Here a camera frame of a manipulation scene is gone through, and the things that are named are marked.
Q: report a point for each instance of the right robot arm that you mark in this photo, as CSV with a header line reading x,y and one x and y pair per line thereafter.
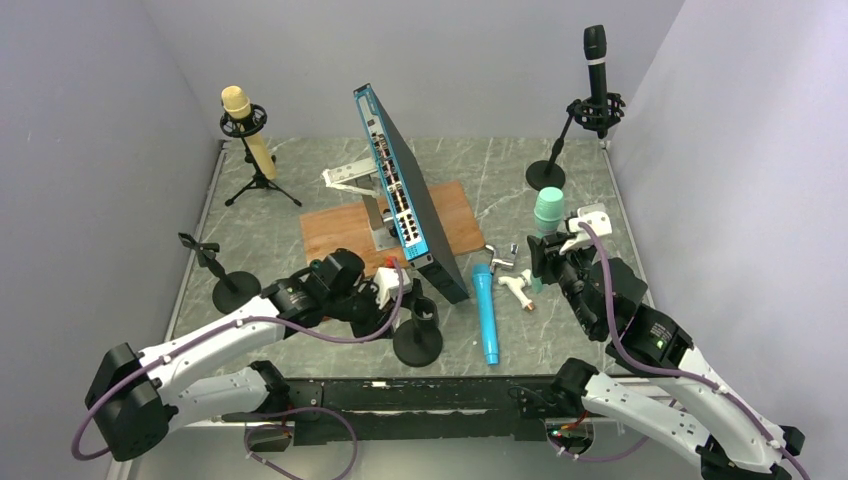
x,y
706,422

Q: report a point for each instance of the blue microphone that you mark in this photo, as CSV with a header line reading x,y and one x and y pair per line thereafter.
x,y
482,283

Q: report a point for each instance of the mint green microphone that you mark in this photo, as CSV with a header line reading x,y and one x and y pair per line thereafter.
x,y
549,211

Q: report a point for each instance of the beige microphone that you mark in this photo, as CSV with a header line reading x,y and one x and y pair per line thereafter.
x,y
234,99

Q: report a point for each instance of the metal bracket holder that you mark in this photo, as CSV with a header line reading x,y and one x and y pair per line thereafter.
x,y
359,177

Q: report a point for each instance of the black stand with shock mount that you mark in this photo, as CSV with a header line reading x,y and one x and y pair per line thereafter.
x,y
548,173

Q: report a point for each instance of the blue black network switch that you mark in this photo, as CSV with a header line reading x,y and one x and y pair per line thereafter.
x,y
420,232

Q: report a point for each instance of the black tripod mic stand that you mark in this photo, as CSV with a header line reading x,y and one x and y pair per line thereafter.
x,y
240,127

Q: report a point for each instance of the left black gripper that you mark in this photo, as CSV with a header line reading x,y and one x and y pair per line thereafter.
x,y
378,320

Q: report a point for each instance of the black microphone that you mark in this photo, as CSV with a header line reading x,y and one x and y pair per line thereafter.
x,y
595,50

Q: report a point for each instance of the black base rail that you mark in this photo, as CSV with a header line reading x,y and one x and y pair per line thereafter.
x,y
425,408

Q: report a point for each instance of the wooden board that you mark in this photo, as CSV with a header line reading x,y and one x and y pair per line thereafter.
x,y
348,226

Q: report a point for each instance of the white plastic faucet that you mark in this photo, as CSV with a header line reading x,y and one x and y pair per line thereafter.
x,y
516,286

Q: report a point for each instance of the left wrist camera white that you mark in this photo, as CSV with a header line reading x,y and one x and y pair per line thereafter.
x,y
391,279

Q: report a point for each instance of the chrome faucet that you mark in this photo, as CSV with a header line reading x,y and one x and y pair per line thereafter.
x,y
504,260

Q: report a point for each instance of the black stand of green microphone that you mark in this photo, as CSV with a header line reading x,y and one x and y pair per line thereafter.
x,y
418,342

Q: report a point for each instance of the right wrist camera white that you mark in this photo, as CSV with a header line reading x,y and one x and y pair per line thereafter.
x,y
596,217

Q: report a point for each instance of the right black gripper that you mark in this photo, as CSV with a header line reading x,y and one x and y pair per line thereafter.
x,y
545,253

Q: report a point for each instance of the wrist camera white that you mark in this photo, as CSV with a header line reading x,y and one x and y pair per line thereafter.
x,y
596,217
391,279

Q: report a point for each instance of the aluminium frame rail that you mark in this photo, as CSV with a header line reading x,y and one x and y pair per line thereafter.
x,y
139,416

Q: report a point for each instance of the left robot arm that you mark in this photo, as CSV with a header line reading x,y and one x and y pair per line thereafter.
x,y
212,358

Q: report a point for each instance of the black round-base mic stand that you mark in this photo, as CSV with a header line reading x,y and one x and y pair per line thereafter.
x,y
232,289

